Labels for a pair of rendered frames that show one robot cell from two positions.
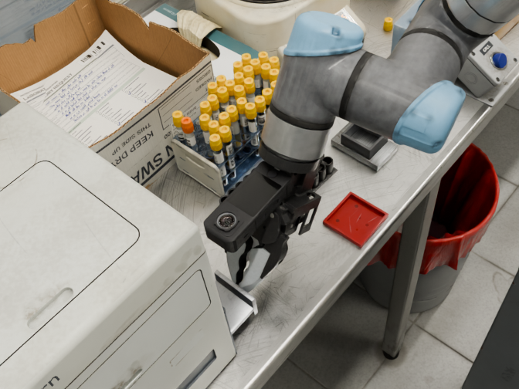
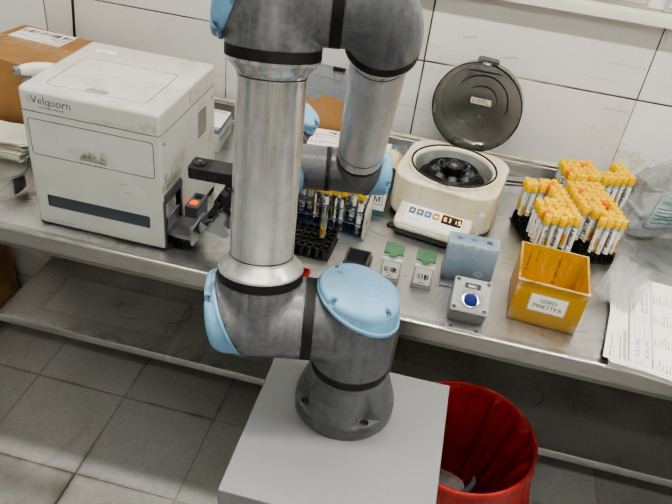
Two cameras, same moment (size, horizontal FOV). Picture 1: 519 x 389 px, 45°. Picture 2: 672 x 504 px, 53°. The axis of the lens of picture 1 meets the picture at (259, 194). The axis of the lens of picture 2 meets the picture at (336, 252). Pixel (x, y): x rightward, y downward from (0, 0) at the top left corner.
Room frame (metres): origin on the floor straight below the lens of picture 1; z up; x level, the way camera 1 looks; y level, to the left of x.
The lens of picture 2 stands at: (-0.09, -1.00, 1.71)
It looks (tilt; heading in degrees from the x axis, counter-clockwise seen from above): 36 degrees down; 51
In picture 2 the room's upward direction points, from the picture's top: 8 degrees clockwise
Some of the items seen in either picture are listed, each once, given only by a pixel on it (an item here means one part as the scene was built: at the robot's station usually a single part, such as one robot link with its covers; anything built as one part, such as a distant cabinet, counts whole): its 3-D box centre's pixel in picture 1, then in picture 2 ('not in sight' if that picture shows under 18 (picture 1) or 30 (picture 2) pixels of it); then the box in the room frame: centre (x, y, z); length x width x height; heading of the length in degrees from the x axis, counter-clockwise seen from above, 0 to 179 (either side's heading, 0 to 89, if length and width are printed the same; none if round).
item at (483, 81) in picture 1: (473, 60); (469, 295); (0.76, -0.38, 0.92); 0.13 x 0.07 x 0.08; 43
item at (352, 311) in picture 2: not in sight; (351, 319); (0.39, -0.47, 1.08); 0.13 x 0.12 x 0.14; 144
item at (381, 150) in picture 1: (364, 140); (356, 263); (0.64, -0.17, 0.89); 0.09 x 0.05 x 0.04; 41
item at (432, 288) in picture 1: (408, 231); (444, 483); (0.89, -0.38, 0.22); 0.38 x 0.37 x 0.44; 133
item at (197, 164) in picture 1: (241, 129); (324, 206); (0.69, 0.01, 0.91); 0.20 x 0.10 x 0.07; 133
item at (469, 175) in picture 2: not in sight; (451, 176); (0.98, -0.07, 0.97); 0.15 x 0.15 x 0.07
